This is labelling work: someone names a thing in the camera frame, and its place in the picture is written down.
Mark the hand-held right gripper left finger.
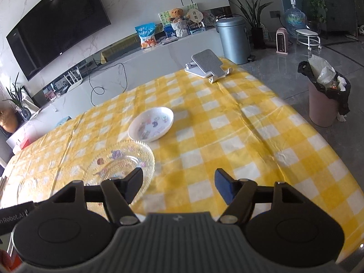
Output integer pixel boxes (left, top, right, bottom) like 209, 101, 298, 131
53, 167, 144, 226

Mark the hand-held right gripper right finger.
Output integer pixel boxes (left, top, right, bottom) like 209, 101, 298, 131
215, 168, 303, 225

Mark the clear glass printed plate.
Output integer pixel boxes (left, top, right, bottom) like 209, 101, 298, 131
82, 141, 155, 205

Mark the small white printed plate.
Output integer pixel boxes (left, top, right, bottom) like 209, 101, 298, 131
128, 106, 174, 143

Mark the plain clear glass plate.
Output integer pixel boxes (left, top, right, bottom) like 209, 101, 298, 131
6, 172, 60, 207

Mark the yellow checked tablecloth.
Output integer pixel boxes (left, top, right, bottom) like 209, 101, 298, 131
0, 57, 362, 252

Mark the red box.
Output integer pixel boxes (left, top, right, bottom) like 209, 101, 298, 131
13, 138, 33, 150

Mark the brown round vase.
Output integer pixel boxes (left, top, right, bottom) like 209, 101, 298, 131
0, 109, 19, 133

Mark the plant in blue vase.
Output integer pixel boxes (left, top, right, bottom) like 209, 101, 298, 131
6, 72, 32, 121

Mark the white router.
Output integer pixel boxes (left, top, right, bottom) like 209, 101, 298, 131
64, 66, 83, 88

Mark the white marble TV cabinet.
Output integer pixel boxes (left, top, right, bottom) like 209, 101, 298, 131
6, 25, 228, 148

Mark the pink waste bin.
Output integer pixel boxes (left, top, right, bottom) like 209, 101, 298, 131
298, 55, 351, 127

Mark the white phone stand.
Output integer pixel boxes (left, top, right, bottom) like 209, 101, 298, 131
184, 49, 233, 83

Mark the grey-blue pedal bin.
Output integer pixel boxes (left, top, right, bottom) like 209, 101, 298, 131
215, 17, 252, 65

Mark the blue snack bag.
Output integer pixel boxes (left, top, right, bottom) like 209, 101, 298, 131
135, 23, 157, 50

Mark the potted snake plant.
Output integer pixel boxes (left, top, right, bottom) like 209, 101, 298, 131
218, 0, 275, 49

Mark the pink space heater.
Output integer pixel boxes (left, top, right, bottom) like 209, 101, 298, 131
276, 28, 291, 54

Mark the white woven basket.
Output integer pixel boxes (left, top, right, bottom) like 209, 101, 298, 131
171, 20, 190, 38

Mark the green painted picture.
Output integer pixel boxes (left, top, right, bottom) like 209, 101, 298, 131
158, 3, 199, 32

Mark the decorative display plate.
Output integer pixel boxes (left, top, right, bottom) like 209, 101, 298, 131
202, 11, 217, 26

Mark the round hand fan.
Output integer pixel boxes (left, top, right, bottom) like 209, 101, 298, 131
186, 9, 205, 25

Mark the brown teddy bear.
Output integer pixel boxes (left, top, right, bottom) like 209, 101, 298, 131
170, 8, 185, 24

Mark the black television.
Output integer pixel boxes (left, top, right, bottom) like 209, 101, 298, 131
6, 0, 111, 81

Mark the white round stool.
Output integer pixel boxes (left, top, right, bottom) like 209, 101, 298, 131
296, 29, 322, 49

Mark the blue water jug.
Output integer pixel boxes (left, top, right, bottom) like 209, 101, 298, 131
284, 0, 308, 32

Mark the grey drawer cabinet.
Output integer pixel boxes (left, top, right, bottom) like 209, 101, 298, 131
318, 0, 359, 35

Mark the black cable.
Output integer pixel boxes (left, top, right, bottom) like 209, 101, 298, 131
89, 63, 127, 95

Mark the black picture frame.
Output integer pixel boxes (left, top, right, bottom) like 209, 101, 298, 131
21, 85, 40, 115

